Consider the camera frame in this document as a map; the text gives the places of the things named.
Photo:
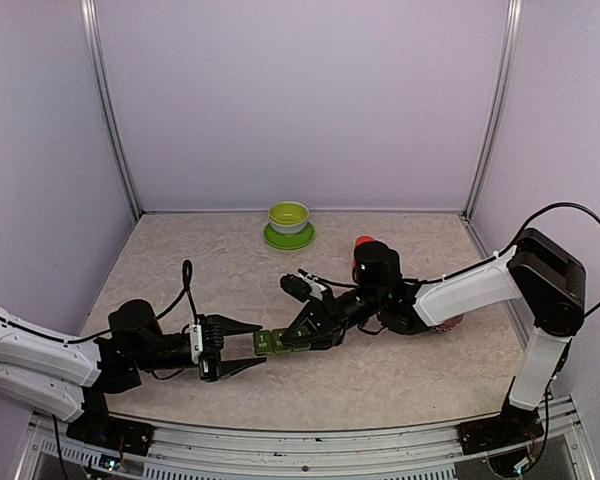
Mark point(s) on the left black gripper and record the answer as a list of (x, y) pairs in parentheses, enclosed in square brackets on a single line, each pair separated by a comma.
[(210, 353)]

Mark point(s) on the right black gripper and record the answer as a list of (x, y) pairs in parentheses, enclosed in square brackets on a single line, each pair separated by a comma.
[(320, 318)]

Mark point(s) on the green weekly pill organizer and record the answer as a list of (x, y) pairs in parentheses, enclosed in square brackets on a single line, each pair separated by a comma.
[(268, 342)]

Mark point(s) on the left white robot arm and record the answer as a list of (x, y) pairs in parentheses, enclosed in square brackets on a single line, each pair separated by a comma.
[(70, 377)]

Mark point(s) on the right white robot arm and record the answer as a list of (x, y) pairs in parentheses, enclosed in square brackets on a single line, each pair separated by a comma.
[(531, 268)]

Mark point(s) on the green saucer plate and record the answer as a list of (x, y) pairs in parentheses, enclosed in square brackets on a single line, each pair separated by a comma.
[(289, 242)]

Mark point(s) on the red pill bottle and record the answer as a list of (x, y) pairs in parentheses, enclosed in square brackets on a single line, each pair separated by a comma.
[(363, 239)]

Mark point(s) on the green and white bowl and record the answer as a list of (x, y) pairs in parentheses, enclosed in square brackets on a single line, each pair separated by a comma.
[(288, 218)]

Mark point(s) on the red patterned oval tin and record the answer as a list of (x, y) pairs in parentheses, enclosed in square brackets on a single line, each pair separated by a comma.
[(448, 324)]

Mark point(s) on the front aluminium rail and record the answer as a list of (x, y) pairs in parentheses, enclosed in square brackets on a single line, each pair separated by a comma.
[(427, 451)]

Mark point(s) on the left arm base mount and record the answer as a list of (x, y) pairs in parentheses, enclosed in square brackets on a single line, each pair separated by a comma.
[(112, 433)]

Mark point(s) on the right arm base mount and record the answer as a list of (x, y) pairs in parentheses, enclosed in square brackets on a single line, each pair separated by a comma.
[(495, 432)]

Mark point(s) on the left aluminium frame post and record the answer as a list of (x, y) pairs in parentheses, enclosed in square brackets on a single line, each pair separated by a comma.
[(96, 53)]

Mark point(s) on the aluminium frame post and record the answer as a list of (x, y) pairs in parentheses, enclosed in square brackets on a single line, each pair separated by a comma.
[(96, 53), (497, 107)]

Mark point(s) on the right aluminium frame post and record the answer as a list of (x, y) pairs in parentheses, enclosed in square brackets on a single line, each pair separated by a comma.
[(497, 107)]

